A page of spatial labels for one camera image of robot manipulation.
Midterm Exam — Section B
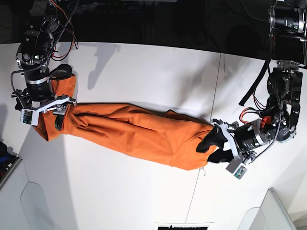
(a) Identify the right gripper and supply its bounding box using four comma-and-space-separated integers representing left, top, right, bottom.
11, 64, 76, 131

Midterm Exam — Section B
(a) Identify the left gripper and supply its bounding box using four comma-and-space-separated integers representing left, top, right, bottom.
196, 119, 275, 163

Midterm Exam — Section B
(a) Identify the orange t-shirt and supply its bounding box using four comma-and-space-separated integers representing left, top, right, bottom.
33, 73, 220, 171

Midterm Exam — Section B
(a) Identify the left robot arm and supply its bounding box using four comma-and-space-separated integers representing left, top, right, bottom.
196, 0, 307, 164

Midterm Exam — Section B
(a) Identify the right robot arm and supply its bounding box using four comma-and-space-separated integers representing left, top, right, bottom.
11, 0, 76, 131

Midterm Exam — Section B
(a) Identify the grey bin left edge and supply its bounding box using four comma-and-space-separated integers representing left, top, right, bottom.
0, 139, 22, 188

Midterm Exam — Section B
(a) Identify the white panel right corner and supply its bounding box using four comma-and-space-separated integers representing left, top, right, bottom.
238, 188, 296, 230

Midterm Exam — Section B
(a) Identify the black white marker card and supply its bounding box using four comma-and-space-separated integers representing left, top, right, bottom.
154, 222, 215, 230

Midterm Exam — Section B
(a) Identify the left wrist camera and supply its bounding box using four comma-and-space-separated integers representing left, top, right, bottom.
226, 159, 247, 180

